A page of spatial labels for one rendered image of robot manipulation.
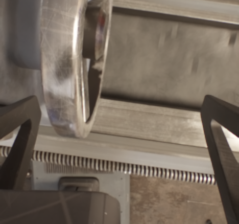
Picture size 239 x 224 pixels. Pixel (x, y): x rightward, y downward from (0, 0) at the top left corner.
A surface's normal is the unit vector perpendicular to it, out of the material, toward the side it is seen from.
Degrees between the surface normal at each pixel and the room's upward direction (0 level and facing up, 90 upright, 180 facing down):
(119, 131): 0
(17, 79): 90
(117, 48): 11
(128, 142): 45
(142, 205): 0
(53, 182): 0
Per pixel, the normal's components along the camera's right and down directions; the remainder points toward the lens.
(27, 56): -0.11, 0.81
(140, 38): -0.18, 0.23
